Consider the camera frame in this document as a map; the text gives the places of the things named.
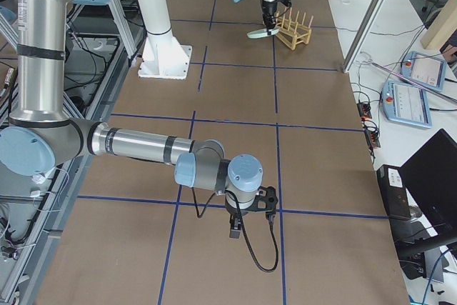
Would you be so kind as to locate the aluminium frame post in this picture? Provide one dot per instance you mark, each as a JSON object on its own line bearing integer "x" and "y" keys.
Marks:
{"x": 362, "y": 33}

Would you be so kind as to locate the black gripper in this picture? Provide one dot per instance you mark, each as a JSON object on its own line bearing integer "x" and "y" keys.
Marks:
{"x": 268, "y": 8}
{"x": 234, "y": 213}

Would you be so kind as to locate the metal reacher grabber tool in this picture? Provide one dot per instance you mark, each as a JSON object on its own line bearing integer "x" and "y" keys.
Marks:
{"x": 412, "y": 82}

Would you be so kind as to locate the black power strip right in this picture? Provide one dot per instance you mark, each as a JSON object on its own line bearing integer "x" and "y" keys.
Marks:
{"x": 364, "y": 109}

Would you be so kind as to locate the black power strip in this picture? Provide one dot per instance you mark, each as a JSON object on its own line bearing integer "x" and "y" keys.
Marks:
{"x": 364, "y": 109}
{"x": 372, "y": 133}

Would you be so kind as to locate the black computer box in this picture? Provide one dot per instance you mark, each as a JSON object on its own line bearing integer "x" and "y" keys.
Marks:
{"x": 393, "y": 193}

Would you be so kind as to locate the near teach pendant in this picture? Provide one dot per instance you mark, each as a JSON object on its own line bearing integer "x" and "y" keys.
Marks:
{"x": 406, "y": 104}

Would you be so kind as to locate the far teach pendant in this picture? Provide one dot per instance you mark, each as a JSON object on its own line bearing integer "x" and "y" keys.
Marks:
{"x": 424, "y": 69}

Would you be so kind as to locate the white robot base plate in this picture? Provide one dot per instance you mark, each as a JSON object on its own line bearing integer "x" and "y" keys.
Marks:
{"x": 165, "y": 60}

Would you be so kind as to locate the teach pendant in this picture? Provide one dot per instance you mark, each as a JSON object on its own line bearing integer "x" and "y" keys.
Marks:
{"x": 424, "y": 69}
{"x": 406, "y": 104}

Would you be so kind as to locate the wooden dish rack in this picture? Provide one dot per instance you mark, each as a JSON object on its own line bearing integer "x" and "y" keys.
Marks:
{"x": 293, "y": 29}

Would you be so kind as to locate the black laptop monitor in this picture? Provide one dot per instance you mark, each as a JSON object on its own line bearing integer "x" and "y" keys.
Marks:
{"x": 429, "y": 175}

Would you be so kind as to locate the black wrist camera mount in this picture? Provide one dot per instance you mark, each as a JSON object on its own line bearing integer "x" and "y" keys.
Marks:
{"x": 265, "y": 201}

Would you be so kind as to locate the light green ceramic plate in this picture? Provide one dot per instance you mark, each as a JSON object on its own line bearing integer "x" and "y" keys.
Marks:
{"x": 262, "y": 33}

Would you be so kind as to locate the black power strip left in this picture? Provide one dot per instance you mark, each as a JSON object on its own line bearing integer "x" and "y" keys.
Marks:
{"x": 372, "y": 133}

